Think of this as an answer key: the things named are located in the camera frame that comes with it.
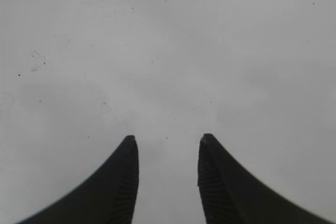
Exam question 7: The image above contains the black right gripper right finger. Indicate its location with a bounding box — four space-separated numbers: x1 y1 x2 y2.
197 133 328 224

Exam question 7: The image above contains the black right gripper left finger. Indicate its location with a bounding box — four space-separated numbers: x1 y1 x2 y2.
21 135 139 223

